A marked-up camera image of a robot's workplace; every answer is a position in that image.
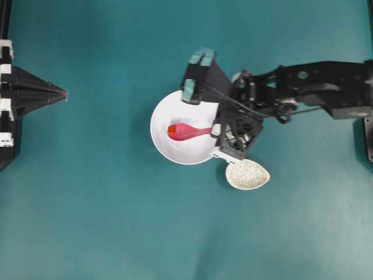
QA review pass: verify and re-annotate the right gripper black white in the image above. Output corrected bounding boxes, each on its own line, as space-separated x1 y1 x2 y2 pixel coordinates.
210 106 263 163

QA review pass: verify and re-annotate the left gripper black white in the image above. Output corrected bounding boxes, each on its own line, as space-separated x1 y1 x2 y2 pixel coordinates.
1 39 68 146

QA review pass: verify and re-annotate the pink ceramic spoon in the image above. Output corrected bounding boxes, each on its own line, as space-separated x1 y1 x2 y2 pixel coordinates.
168 122 212 141

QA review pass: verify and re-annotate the small red block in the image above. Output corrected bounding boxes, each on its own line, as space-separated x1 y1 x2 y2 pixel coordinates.
167 125 177 137

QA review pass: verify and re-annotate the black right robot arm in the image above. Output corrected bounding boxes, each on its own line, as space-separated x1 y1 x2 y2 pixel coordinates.
212 61 372 163

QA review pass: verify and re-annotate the speckled cream spoon rest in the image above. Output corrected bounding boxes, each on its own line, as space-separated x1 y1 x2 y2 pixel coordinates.
226 159 270 191

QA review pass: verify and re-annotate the white round bowl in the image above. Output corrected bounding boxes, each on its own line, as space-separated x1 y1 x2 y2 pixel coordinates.
150 90 218 165

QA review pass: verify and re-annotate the black teal wrist camera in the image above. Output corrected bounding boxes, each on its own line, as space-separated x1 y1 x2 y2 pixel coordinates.
181 48 233 105

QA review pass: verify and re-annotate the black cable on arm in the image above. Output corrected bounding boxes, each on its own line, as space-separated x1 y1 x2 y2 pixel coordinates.
198 81 330 125

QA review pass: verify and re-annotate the black left frame rail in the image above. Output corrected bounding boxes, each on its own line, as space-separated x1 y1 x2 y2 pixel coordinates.
0 0 12 40

